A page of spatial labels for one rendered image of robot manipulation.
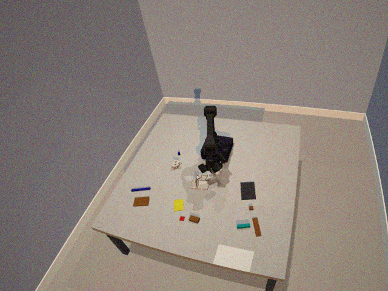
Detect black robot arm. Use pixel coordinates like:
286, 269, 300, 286
204, 106, 223, 173

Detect yellow flat plate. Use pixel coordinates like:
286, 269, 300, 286
174, 199, 183, 212

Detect brown rectangular block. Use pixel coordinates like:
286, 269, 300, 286
189, 215, 200, 224

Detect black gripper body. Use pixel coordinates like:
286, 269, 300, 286
198, 155, 226, 173

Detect teal block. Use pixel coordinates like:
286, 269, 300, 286
236, 223, 250, 229

